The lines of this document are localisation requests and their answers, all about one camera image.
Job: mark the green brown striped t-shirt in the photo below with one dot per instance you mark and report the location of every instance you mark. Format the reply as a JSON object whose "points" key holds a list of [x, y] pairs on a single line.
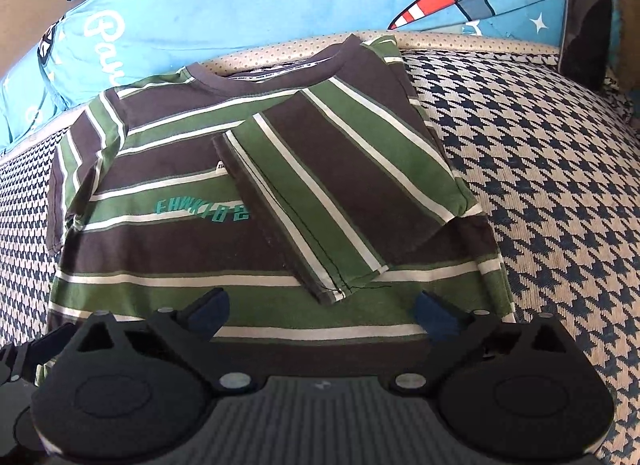
{"points": [[175, 245]]}

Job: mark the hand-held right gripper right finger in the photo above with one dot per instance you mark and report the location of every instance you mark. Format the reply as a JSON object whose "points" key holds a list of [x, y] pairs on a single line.
{"points": [[435, 317]]}

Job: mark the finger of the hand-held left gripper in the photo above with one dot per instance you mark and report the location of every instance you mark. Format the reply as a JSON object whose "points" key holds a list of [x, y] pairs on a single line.
{"points": [[50, 342]]}

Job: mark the houndstooth sofa cover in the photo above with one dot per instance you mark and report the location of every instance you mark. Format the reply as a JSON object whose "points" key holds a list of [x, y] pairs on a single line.
{"points": [[550, 195]]}

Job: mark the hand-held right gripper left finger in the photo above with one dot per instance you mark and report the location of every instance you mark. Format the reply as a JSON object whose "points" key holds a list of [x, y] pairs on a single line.
{"points": [[210, 310]]}

